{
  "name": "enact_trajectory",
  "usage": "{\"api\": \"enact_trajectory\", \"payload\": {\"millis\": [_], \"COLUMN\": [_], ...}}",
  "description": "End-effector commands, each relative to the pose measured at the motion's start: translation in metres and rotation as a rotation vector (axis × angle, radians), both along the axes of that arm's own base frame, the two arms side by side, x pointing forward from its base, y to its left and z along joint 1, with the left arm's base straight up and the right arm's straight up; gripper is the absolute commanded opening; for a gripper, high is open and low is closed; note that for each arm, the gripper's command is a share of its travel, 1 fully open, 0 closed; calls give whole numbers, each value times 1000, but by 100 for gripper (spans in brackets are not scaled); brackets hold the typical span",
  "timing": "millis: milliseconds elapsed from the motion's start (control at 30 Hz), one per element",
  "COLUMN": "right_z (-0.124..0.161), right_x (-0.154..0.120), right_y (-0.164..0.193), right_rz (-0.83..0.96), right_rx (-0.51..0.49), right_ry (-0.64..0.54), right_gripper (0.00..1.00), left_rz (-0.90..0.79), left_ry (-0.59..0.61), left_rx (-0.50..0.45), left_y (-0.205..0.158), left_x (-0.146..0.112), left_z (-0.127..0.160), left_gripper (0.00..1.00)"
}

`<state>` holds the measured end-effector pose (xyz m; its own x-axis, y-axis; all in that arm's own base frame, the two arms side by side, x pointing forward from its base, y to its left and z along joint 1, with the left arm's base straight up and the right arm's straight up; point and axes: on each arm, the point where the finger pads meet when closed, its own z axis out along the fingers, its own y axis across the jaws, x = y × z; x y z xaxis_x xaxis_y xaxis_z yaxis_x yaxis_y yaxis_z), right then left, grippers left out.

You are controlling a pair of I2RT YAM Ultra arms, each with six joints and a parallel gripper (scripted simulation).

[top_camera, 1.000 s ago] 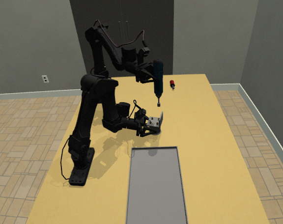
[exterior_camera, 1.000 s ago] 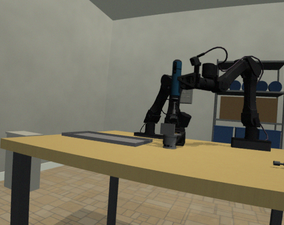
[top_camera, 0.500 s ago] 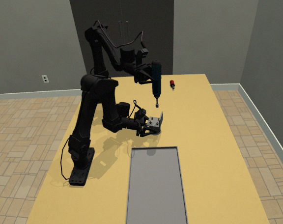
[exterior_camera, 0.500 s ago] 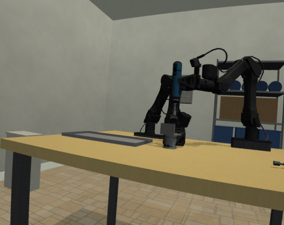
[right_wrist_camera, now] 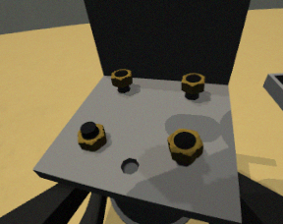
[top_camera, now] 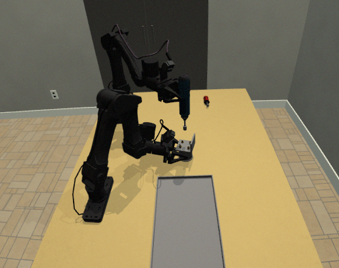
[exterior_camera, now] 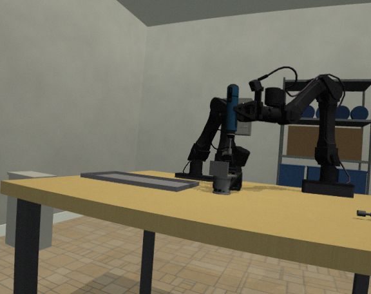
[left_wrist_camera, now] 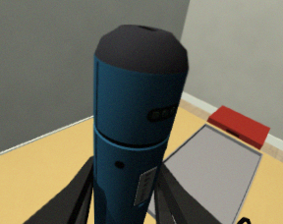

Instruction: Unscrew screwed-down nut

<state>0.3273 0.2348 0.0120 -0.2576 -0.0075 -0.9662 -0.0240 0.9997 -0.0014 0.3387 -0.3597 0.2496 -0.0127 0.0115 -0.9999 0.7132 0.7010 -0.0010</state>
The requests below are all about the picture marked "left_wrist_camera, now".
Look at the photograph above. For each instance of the dark blue electric nut driver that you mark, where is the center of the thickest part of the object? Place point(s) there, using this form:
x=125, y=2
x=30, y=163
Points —
x=139, y=74

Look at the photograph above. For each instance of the grey shallow tray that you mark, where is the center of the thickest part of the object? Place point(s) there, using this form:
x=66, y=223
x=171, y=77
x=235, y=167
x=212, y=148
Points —
x=216, y=170

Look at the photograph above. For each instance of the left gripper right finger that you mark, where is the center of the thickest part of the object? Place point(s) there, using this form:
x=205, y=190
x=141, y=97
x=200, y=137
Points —
x=185, y=209

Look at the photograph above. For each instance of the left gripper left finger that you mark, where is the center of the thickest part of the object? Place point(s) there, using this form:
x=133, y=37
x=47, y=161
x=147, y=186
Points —
x=73, y=199

